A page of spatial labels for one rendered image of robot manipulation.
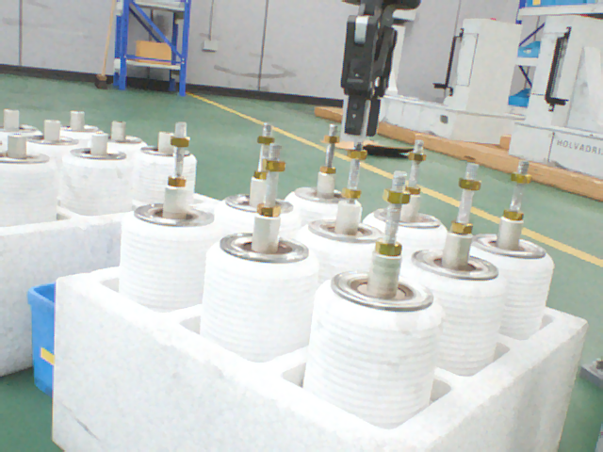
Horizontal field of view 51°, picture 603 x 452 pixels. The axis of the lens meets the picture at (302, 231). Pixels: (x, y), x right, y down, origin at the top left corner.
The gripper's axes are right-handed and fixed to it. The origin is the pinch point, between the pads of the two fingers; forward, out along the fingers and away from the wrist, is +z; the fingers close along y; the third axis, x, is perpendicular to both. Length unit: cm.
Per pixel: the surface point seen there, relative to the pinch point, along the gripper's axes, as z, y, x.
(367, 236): 10.3, -1.4, -2.4
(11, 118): 9, 27, 60
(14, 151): 9.5, 6.2, 43.1
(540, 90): -7, 293, -41
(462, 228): 7.0, -5.8, -10.8
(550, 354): 18.1, -1.6, -20.7
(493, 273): 10.2, -6.4, -14.0
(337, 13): -66, 671, 154
